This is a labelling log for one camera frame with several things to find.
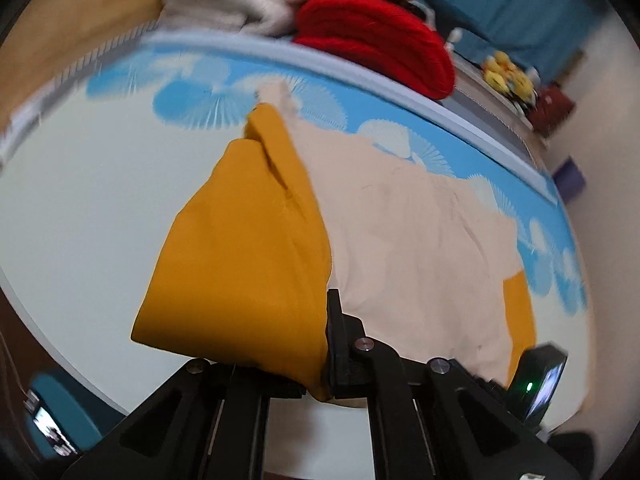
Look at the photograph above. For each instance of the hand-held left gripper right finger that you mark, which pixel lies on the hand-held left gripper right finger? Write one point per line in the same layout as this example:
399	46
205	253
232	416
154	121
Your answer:
334	320

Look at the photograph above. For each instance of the red folded blanket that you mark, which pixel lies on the red folded blanket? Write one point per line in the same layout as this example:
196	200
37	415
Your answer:
380	35

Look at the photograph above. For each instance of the beige garment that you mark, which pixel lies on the beige garment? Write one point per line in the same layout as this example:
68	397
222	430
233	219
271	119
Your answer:
415	250

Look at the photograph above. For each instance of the yellow plush toys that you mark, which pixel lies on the yellow plush toys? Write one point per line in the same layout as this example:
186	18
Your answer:
507	76

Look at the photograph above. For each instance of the purple box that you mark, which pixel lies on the purple box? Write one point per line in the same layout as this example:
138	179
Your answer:
569	180

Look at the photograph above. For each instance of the dark red box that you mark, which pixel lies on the dark red box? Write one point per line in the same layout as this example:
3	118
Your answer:
550	110

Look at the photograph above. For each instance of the small lit screen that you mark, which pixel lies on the small lit screen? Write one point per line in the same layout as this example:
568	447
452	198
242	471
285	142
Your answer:
50	427

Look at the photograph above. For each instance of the blue curtain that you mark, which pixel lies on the blue curtain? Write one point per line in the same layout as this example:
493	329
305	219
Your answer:
510	5

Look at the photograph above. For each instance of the mustard yellow cloth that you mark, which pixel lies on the mustard yellow cloth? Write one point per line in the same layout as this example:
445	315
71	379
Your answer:
240	260

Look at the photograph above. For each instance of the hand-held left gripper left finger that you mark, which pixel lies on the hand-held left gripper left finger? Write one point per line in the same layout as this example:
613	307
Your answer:
240	400

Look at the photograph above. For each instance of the white object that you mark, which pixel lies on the white object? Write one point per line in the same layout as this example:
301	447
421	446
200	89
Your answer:
453	40

